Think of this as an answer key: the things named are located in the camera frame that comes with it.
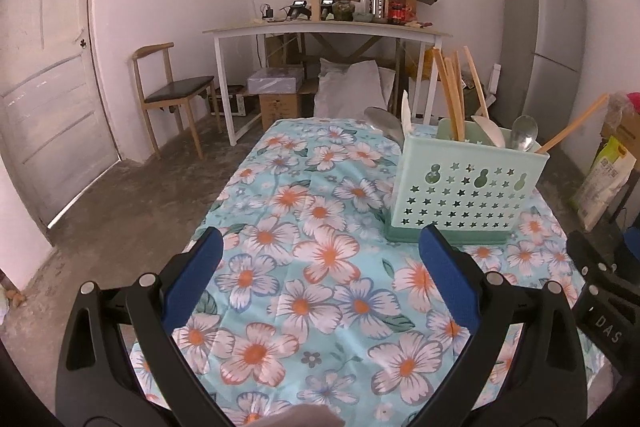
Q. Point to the small metal spoon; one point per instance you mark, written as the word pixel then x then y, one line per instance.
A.
pixel 523 132

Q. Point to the white panel door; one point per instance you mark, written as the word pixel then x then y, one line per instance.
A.
pixel 50 107

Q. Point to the wooden chair dark seat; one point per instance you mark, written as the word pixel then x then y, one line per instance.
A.
pixel 175 87

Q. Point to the grey refrigerator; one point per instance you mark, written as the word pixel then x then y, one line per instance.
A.
pixel 545 47

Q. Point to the brown cardboard box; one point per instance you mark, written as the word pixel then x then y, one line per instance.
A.
pixel 280 112

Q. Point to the red cloth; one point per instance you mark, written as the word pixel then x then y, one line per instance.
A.
pixel 634 102

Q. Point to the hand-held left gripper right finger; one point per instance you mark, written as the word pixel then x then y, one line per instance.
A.
pixel 450 279

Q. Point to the yellow and white rice bag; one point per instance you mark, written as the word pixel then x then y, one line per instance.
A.
pixel 602 182

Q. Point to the green perforated utensil holder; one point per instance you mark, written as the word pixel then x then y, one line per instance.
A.
pixel 465 202

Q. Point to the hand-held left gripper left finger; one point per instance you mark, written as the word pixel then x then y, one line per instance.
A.
pixel 192 279

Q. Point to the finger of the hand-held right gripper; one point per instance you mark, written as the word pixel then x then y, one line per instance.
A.
pixel 605 317
pixel 632 252

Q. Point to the striped metal can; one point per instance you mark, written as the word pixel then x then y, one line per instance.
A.
pixel 378 7

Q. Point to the red cooking oil bottle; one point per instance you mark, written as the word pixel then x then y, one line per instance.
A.
pixel 396 4

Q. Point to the white metal-frame table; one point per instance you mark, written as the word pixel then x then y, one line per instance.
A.
pixel 325 26

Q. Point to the large cardboard box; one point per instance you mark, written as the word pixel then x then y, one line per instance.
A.
pixel 622 127

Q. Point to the large metal spoon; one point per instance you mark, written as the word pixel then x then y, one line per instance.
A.
pixel 382 122

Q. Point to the grey flat box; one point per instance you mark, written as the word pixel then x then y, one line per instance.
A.
pixel 275 79

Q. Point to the dark glass jar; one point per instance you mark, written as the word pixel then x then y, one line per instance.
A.
pixel 344 10

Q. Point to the blue floral tablecloth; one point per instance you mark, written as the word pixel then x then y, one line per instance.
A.
pixel 310 257

